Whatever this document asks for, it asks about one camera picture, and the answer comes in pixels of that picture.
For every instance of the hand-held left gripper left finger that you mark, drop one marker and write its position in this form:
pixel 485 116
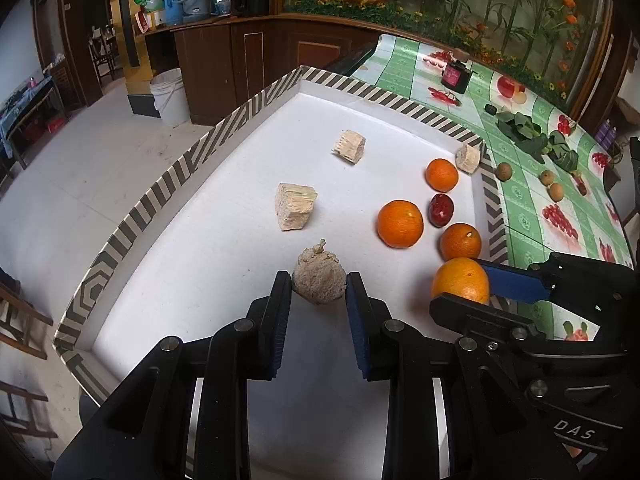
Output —
pixel 280 330

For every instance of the green bok choy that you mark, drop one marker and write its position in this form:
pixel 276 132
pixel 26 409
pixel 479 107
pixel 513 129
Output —
pixel 565 155
pixel 520 127

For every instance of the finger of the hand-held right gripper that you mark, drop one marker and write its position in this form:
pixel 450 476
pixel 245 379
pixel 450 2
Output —
pixel 515 282
pixel 490 322

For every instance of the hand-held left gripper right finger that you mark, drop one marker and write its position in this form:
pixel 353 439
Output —
pixel 357 330

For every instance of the white plastic bucket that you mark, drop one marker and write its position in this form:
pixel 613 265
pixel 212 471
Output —
pixel 170 97

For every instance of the purple bottle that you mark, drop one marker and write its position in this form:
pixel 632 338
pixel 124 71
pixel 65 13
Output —
pixel 613 139
pixel 604 132

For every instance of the wooden chair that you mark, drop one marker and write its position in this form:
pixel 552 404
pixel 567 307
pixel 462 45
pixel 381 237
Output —
pixel 102 55

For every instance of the wooden stool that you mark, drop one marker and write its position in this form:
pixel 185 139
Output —
pixel 22 410
pixel 22 320

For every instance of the green bag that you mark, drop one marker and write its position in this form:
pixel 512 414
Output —
pixel 149 0

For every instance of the brown wooden cabinet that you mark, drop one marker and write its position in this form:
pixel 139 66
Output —
pixel 225 60

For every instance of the small black round object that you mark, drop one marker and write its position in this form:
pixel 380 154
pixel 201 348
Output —
pixel 491 109

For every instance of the white tray with striped rim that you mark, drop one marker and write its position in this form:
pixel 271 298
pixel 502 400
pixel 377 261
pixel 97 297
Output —
pixel 225 185

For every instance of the brown kiwi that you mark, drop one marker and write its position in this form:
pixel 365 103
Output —
pixel 504 171
pixel 556 191
pixel 547 177

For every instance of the large orange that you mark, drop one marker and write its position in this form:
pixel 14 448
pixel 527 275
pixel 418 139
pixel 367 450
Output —
pixel 400 223
pixel 460 280

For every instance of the beige fibrous ball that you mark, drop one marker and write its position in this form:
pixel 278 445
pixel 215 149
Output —
pixel 320 277

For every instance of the black jar with pink label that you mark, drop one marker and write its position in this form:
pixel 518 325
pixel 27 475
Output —
pixel 456 76

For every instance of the small orange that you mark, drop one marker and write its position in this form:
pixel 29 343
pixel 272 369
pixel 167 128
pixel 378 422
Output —
pixel 442 175

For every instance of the dark red plum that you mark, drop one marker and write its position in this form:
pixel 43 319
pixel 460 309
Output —
pixel 441 210

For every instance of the small red fruit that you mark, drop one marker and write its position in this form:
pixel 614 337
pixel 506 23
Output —
pixel 582 187

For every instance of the orange with white stem mark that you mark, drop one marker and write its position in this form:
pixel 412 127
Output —
pixel 460 242

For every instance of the cluttered low table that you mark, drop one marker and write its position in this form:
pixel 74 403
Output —
pixel 30 110

